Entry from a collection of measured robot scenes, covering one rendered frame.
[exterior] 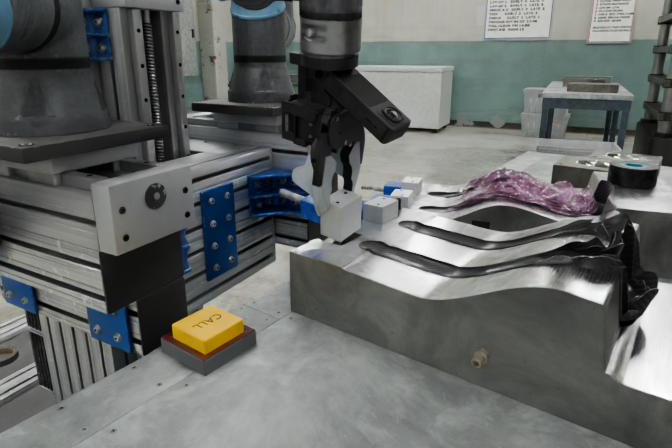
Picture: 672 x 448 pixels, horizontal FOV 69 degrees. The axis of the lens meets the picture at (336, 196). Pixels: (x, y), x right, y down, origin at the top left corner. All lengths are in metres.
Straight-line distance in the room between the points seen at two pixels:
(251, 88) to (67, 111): 0.45
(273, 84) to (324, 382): 0.70
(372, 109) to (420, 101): 6.80
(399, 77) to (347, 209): 6.81
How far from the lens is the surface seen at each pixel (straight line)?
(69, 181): 0.73
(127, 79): 0.97
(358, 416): 0.53
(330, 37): 0.59
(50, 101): 0.76
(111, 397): 0.60
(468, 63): 8.08
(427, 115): 7.37
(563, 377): 0.55
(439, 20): 8.19
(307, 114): 0.63
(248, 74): 1.10
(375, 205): 0.77
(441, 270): 0.65
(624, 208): 0.90
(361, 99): 0.59
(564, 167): 1.37
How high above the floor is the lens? 1.15
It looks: 16 degrees down
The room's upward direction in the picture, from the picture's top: straight up
